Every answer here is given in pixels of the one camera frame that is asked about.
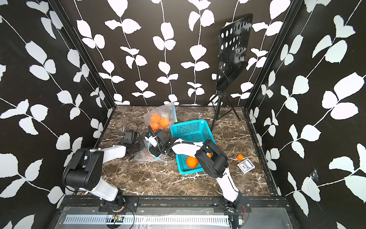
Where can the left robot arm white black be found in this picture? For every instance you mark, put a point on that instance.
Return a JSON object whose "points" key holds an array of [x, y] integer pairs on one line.
{"points": [[84, 170]]}

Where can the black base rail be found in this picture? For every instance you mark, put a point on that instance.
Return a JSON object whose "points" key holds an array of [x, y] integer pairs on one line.
{"points": [[246, 205]]}

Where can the bag orange top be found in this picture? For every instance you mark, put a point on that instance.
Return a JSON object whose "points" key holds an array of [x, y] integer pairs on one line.
{"points": [[155, 118]]}

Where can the orange taken from bag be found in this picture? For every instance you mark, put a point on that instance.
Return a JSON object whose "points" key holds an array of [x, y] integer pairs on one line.
{"points": [[192, 162]]}

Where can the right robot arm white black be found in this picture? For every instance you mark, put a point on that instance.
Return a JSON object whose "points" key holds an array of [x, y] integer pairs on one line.
{"points": [[211, 158]]}

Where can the black music stand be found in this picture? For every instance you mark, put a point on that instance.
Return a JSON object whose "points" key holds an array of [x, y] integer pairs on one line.
{"points": [[232, 60]]}

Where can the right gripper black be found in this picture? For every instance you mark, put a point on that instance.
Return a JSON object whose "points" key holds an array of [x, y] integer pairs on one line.
{"points": [[153, 150]]}

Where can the white slotted cable duct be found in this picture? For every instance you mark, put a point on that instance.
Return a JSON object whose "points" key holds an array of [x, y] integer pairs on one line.
{"points": [[215, 220]]}

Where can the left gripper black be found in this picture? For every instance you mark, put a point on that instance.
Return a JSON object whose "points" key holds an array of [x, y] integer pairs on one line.
{"points": [[141, 145]]}

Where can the small orange block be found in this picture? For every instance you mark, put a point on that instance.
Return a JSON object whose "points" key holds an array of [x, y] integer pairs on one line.
{"points": [[240, 157]]}

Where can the playing card box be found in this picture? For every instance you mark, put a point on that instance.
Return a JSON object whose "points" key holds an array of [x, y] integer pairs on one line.
{"points": [[245, 166]]}

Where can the far bag orange bottom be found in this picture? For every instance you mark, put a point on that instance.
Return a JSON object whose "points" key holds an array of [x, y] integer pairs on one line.
{"points": [[154, 126]]}

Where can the clear zip-top bag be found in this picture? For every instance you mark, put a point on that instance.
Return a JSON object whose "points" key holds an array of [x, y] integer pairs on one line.
{"points": [[167, 110], [144, 155]]}

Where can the far bag orange right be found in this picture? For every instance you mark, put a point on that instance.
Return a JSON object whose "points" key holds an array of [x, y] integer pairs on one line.
{"points": [[164, 122]]}

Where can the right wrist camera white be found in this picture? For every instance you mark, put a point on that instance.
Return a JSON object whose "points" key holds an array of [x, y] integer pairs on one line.
{"points": [[152, 140]]}

